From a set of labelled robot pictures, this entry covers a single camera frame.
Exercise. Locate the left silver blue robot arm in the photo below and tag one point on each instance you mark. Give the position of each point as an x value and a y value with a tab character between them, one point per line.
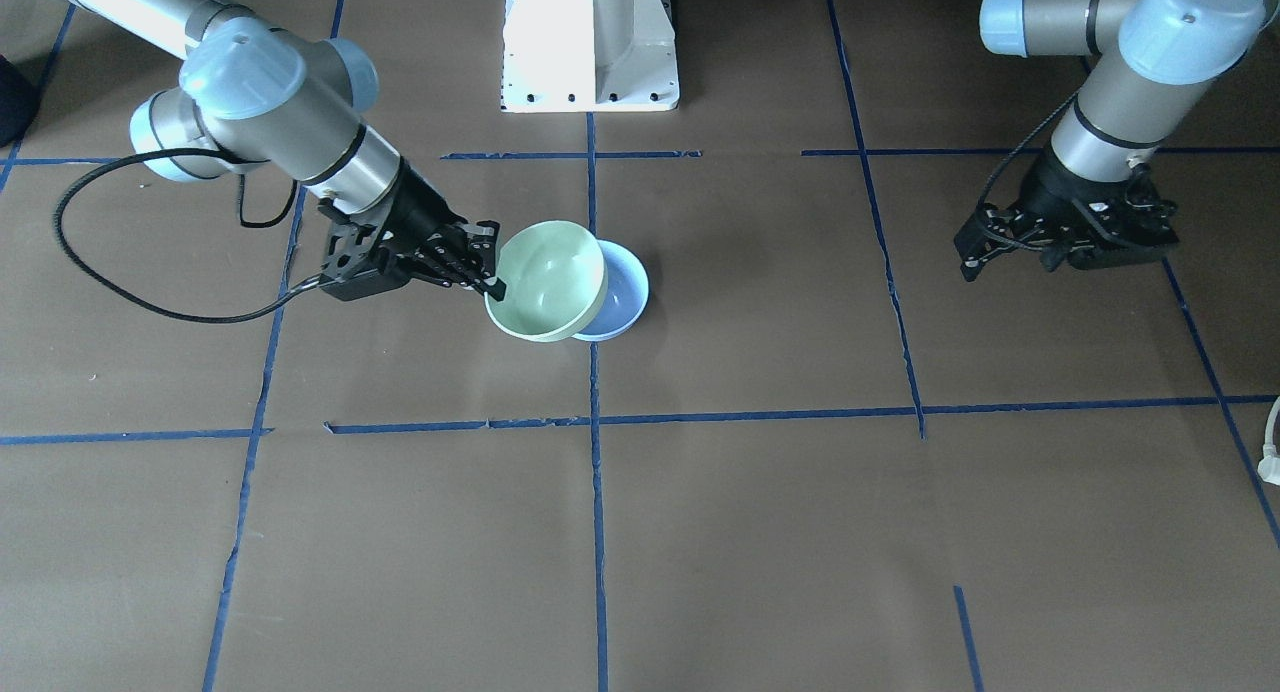
1153	61

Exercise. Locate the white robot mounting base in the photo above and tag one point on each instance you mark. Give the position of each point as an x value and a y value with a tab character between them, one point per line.
589	56

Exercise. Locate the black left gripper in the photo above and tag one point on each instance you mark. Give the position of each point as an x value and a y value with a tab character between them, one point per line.
1052	191

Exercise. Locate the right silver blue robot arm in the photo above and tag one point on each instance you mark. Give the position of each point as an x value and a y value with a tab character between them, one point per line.
250	93

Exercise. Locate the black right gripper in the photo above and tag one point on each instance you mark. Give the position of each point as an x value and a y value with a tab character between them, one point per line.
418	215

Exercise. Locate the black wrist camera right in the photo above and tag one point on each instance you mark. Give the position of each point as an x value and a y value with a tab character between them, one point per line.
356	261

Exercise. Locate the green bowl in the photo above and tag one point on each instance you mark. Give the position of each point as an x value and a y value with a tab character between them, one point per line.
555	276

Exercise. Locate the blue bowl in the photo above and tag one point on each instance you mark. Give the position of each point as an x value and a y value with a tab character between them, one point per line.
626	295

